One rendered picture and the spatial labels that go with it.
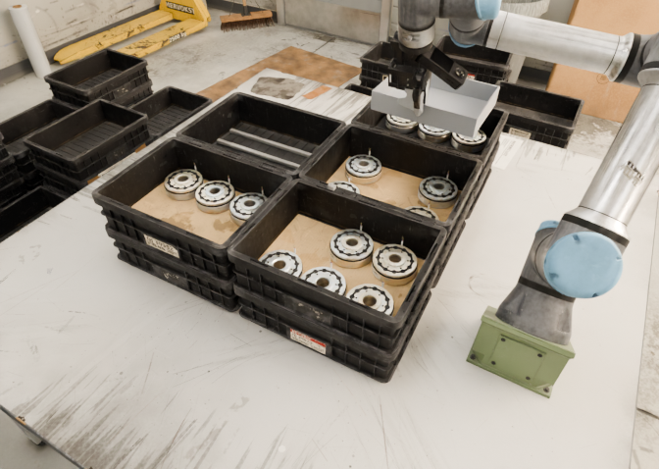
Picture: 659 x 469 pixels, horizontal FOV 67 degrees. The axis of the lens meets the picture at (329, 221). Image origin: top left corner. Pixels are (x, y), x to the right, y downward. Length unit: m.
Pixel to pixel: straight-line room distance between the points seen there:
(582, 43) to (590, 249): 0.43
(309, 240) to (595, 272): 0.63
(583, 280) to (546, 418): 0.36
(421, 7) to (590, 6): 2.76
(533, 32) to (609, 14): 2.61
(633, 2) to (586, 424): 2.92
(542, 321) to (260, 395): 0.60
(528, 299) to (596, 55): 0.50
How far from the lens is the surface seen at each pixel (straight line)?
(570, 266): 0.94
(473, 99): 1.40
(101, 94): 2.66
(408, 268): 1.13
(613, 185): 0.98
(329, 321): 1.04
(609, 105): 3.81
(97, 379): 1.23
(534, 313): 1.08
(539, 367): 1.14
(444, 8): 1.03
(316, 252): 1.19
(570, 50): 1.15
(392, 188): 1.38
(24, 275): 1.53
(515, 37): 1.14
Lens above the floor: 1.68
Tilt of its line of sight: 42 degrees down
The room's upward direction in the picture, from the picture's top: 1 degrees clockwise
